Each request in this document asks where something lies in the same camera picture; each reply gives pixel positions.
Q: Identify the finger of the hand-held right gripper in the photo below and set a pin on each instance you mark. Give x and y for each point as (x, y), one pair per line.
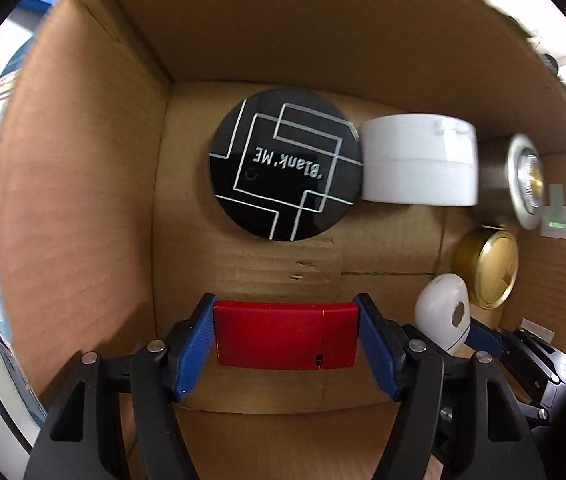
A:
(485, 337)

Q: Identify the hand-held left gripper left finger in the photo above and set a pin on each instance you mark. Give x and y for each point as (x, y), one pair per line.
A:
(195, 345)

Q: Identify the gold round tin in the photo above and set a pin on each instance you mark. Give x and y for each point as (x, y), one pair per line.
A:
(493, 270)

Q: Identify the brown cardboard box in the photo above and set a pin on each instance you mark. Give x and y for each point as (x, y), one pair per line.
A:
(88, 160)

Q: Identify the silver round tin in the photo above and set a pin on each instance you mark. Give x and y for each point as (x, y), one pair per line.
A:
(500, 185)

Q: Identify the red case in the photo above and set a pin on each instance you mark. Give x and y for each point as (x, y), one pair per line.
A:
(273, 335)

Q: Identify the black round tin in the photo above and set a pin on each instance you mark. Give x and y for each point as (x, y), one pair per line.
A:
(283, 165)

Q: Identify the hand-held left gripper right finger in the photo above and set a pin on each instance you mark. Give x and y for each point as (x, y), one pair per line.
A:
(375, 345)

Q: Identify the white oval case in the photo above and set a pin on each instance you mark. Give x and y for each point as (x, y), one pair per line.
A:
(438, 310)

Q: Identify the white round jar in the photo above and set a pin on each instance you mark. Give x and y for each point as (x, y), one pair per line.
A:
(418, 165)

